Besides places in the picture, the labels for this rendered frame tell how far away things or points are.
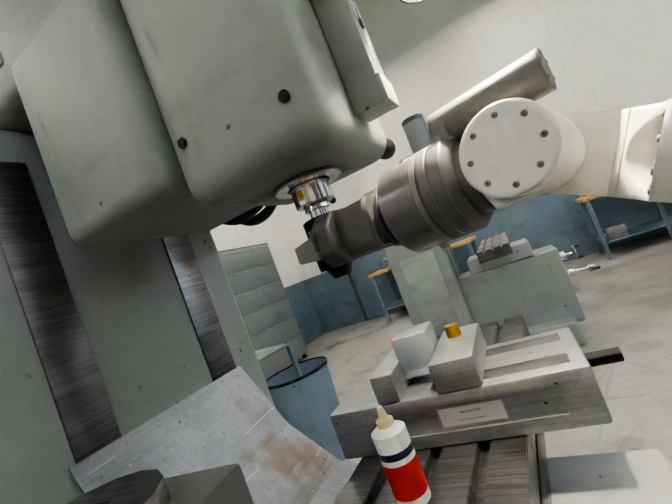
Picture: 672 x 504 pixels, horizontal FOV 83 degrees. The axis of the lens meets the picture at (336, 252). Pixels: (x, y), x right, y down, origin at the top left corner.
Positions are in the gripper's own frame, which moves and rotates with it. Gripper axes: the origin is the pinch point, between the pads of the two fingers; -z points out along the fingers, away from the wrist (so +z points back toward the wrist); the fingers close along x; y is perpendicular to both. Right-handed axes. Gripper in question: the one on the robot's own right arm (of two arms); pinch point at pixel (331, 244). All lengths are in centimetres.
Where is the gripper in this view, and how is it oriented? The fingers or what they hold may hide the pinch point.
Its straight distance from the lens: 45.1
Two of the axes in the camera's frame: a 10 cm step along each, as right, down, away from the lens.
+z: 6.9, -3.0, -6.6
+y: 3.6, 9.3, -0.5
